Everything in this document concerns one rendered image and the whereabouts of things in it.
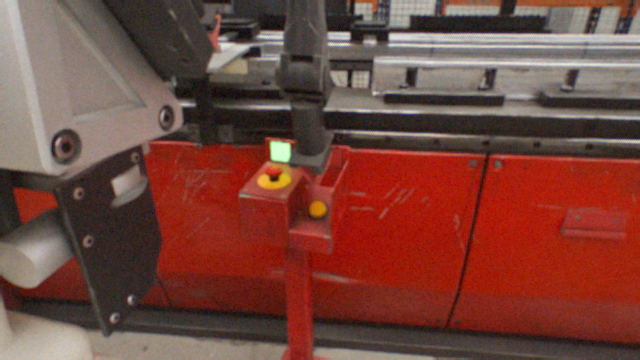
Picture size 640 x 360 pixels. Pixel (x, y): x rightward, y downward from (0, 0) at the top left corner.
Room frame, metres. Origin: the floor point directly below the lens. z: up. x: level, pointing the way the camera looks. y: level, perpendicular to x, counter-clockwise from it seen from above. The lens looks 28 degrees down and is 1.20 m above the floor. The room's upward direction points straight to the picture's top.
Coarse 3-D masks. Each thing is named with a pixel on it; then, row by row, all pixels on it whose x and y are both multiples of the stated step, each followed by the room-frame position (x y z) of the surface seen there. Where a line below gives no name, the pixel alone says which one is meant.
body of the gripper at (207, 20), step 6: (192, 0) 0.93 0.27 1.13; (198, 0) 0.95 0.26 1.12; (198, 6) 0.95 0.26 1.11; (204, 6) 1.00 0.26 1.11; (210, 6) 1.00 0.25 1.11; (216, 6) 0.99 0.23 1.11; (198, 12) 0.95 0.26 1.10; (204, 12) 0.97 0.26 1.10; (210, 12) 0.98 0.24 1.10; (216, 12) 0.98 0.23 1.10; (204, 18) 0.96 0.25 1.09; (210, 18) 0.96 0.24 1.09; (204, 24) 0.95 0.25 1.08; (210, 24) 0.95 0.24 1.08
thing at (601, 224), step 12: (576, 216) 0.91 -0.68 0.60; (588, 216) 0.91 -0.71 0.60; (600, 216) 0.90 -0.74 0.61; (612, 216) 0.90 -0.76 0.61; (624, 216) 0.90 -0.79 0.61; (564, 228) 0.91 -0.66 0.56; (576, 228) 0.91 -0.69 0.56; (588, 228) 0.91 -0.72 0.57; (600, 228) 0.90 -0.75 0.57; (612, 228) 0.90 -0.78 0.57
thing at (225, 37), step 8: (224, 24) 1.35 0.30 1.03; (232, 24) 1.35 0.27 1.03; (240, 24) 1.35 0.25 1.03; (248, 24) 1.34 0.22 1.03; (256, 24) 1.40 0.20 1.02; (224, 32) 1.34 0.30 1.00; (232, 32) 1.33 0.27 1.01; (240, 32) 1.34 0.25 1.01; (248, 32) 1.33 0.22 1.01; (256, 32) 1.38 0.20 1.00; (224, 40) 1.19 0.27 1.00
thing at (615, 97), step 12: (540, 96) 1.03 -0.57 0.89; (552, 96) 0.99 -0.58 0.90; (564, 96) 0.99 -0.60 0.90; (576, 96) 0.99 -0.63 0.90; (588, 96) 0.98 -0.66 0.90; (600, 96) 0.98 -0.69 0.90; (612, 96) 0.98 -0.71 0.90; (624, 96) 0.98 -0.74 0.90; (636, 96) 0.98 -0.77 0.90; (612, 108) 0.98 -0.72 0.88; (624, 108) 0.97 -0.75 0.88; (636, 108) 0.97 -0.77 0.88
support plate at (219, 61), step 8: (232, 48) 1.10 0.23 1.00; (240, 48) 1.10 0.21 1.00; (248, 48) 1.12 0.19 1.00; (216, 56) 0.99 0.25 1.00; (224, 56) 0.99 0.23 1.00; (232, 56) 0.99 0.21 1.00; (240, 56) 1.04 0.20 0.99; (216, 64) 0.91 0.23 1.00; (224, 64) 0.91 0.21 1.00; (216, 72) 0.87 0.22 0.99
